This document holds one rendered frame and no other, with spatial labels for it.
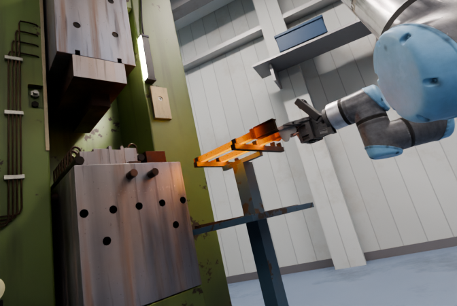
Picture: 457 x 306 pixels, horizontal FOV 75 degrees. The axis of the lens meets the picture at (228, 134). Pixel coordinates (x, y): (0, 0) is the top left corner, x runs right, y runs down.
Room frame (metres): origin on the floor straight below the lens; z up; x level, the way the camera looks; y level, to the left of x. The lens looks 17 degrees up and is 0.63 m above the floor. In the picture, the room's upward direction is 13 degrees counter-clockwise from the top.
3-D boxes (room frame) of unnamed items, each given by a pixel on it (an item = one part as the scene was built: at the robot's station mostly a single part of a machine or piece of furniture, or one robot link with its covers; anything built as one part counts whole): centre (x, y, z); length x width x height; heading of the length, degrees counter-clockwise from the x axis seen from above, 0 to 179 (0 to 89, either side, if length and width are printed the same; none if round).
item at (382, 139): (0.87, -0.44, 0.78); 0.12 x 0.09 x 0.12; 80
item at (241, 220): (1.20, -0.03, 0.64); 0.40 x 0.30 x 0.02; 140
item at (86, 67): (1.15, 0.57, 1.32); 0.42 x 0.20 x 0.10; 44
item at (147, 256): (1.19, 0.54, 0.69); 0.56 x 0.38 x 0.45; 44
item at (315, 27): (2.99, -1.08, 2.42); 0.55 x 0.41 x 0.22; 69
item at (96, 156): (1.15, 0.57, 0.96); 0.42 x 0.20 x 0.09; 44
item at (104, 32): (1.18, 0.54, 1.56); 0.42 x 0.39 x 0.40; 44
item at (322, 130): (0.98, -0.30, 0.89); 0.12 x 0.08 x 0.09; 51
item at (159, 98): (1.31, 0.29, 1.27); 0.09 x 0.02 x 0.17; 134
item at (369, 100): (0.88, -0.43, 0.89); 0.12 x 0.09 x 0.10; 51
